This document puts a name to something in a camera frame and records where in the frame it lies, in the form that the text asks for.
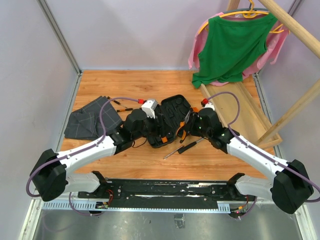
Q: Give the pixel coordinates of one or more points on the orange-handled screwdriver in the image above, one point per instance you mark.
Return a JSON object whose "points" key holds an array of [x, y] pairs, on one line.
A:
{"points": [[164, 139]]}

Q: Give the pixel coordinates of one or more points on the silver metal file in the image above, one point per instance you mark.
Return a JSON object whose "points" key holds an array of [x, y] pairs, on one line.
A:
{"points": [[176, 150]]}

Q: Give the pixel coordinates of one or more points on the grey checked cloth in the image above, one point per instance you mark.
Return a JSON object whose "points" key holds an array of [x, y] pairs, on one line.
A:
{"points": [[85, 124]]}

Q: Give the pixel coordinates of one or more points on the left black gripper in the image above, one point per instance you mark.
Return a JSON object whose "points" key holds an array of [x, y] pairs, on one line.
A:
{"points": [[151, 117]]}

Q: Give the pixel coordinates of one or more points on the black plastic tool case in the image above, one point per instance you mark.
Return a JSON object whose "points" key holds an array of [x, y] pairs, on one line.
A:
{"points": [[173, 111]]}

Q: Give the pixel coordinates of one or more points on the claw hammer black handle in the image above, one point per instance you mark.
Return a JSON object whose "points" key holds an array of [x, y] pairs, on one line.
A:
{"points": [[190, 145]]}

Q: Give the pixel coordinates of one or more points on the green sleeveless shirt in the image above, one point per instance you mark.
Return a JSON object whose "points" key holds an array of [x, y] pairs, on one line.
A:
{"points": [[231, 47]]}

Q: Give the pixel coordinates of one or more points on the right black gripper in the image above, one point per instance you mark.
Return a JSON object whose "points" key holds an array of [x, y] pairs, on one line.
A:
{"points": [[194, 118]]}

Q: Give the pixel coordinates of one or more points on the wooden tray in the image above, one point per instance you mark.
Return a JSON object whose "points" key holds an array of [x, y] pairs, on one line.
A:
{"points": [[251, 122]]}

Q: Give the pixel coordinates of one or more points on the pink shirt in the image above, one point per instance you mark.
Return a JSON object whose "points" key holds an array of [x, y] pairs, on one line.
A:
{"points": [[274, 44]]}

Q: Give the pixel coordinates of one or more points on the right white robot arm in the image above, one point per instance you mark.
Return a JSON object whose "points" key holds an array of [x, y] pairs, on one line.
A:
{"points": [[286, 183]]}

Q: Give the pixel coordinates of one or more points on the wooden rack frame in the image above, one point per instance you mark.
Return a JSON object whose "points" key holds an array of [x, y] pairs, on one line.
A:
{"points": [[300, 62]]}

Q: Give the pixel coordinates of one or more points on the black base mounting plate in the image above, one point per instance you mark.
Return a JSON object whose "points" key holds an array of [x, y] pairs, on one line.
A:
{"points": [[165, 195]]}

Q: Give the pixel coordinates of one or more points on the orange-black pliers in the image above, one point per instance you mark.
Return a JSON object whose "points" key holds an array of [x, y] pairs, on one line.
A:
{"points": [[182, 127]]}

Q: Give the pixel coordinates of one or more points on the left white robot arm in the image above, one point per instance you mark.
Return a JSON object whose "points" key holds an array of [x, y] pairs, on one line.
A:
{"points": [[54, 173]]}

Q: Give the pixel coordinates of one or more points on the aluminium frame rail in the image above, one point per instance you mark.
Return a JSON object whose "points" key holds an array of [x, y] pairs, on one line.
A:
{"points": [[43, 4]]}

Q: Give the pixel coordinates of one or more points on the orange-black precision screwdriver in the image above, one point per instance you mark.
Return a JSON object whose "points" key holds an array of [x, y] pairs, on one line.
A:
{"points": [[124, 110]]}

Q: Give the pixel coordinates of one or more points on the yellow clothes hanger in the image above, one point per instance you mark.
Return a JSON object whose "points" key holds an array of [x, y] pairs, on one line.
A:
{"points": [[251, 13]]}

